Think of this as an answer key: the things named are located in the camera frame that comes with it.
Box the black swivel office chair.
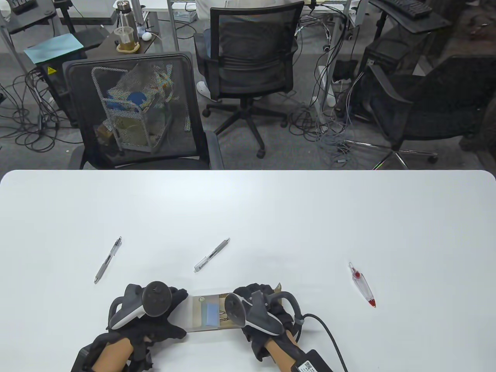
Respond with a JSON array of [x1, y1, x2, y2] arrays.
[[193, 1, 307, 159]]

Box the black mesh chair chrome base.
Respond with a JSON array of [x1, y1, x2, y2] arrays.
[[345, 54, 496, 170]]

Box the silver pen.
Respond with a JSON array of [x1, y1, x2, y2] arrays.
[[194, 238, 231, 273]]

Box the tangle of black cables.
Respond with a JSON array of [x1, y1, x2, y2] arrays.
[[0, 68, 84, 152]]

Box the black computer tower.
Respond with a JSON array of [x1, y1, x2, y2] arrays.
[[362, 39, 427, 121]]

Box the person's left hand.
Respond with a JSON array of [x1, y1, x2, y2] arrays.
[[108, 287, 189, 367]]

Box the teal folder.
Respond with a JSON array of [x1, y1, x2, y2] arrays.
[[24, 33, 84, 65]]

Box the white power strip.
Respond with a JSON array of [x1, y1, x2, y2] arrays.
[[310, 65, 337, 107]]

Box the person's right hand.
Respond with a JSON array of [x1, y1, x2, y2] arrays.
[[232, 283, 301, 361]]

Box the person's right forearm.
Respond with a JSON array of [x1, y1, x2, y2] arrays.
[[267, 339, 300, 372]]

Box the black keyboard stand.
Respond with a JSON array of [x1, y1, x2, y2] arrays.
[[368, 0, 453, 33]]

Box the blue binder clip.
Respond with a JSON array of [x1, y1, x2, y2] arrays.
[[207, 303, 229, 327]]

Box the black keyboard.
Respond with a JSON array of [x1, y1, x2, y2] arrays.
[[378, 0, 432, 19]]

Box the tangle of grey cables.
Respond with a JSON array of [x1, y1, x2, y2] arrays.
[[289, 70, 367, 163]]

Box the black mesh chair square back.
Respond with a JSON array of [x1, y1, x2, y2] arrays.
[[63, 52, 224, 170]]

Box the steel water bottle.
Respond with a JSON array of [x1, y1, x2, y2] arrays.
[[116, 1, 136, 39]]

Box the clear plastic cup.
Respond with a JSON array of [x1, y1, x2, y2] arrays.
[[114, 26, 138, 51]]

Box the black cable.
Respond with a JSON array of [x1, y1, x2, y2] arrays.
[[302, 313, 349, 372]]

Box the black cabinet yellow label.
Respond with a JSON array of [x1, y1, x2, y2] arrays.
[[37, 58, 88, 128]]

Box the white wire cart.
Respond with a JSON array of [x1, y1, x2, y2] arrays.
[[91, 65, 176, 153]]

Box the grey tracking controller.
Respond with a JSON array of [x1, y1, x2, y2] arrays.
[[225, 291, 305, 337], [107, 281, 172, 331]]

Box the black wrist camera strap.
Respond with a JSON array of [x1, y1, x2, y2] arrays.
[[291, 349, 331, 372], [71, 345, 102, 372]]

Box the clear red-tipped pen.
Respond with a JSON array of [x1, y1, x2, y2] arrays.
[[348, 262, 377, 309]]

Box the black equipment stand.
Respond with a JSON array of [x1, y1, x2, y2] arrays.
[[7, 0, 57, 34]]

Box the dark brown side table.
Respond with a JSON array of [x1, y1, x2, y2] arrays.
[[87, 11, 160, 55]]

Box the kraft translucent pull-out pencil case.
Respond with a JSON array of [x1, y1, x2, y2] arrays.
[[182, 282, 281, 334]]

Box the clear grey pen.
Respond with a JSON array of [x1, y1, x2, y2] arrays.
[[94, 237, 122, 284]]

